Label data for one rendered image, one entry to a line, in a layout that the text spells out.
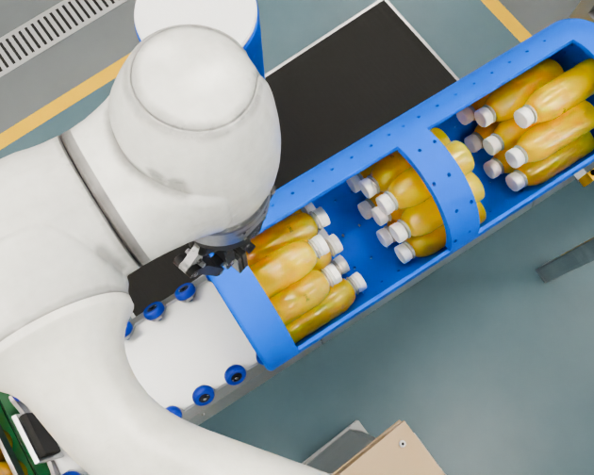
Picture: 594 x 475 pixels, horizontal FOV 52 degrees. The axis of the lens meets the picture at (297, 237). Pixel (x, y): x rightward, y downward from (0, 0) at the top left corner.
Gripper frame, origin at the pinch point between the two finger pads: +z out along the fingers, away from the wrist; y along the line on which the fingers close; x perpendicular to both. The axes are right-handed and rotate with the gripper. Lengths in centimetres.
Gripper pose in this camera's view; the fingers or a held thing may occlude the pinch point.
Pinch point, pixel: (234, 254)
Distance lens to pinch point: 73.5
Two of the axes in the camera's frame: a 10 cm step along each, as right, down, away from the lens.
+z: -0.4, 2.7, 9.6
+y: 6.6, -7.2, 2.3
